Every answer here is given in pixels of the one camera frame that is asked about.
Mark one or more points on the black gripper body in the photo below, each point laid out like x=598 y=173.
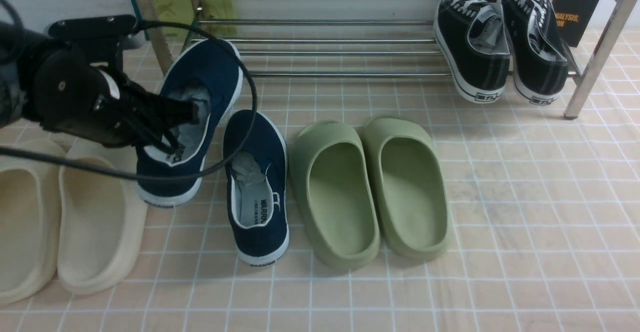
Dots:
x=68 y=95

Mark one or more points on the navy canvas shoe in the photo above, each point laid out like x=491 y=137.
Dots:
x=206 y=74
x=256 y=170

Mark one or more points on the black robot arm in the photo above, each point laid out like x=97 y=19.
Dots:
x=15 y=78

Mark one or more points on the metal shoe rack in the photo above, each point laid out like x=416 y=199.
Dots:
x=584 y=76

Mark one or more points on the left cream slide slipper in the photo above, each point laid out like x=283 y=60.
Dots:
x=30 y=218

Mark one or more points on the cream slide slipper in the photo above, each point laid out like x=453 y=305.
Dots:
x=30 y=218
x=102 y=227

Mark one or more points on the right cream slide slipper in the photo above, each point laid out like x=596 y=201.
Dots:
x=102 y=227

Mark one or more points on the left green slide slipper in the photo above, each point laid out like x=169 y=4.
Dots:
x=329 y=179

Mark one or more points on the green slide slipper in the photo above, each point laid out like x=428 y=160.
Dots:
x=409 y=188
x=329 y=179

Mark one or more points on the right green slide slipper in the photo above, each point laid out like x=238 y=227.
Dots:
x=409 y=188

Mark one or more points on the left black canvas sneaker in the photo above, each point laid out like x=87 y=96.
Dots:
x=471 y=35

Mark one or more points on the black canvas sneaker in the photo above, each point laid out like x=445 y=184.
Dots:
x=471 y=35
x=541 y=65

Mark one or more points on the right black canvas sneaker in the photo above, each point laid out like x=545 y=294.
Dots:
x=541 y=65

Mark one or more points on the black book orange text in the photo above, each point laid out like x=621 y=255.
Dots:
x=573 y=17

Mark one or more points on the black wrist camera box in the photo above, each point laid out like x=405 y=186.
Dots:
x=102 y=39

